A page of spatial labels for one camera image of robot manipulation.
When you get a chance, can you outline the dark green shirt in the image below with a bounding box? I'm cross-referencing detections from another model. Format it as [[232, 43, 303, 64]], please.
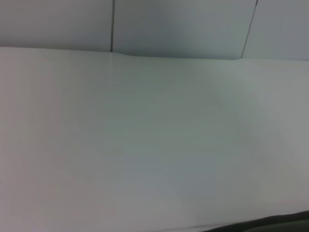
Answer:
[[205, 210, 309, 232]]

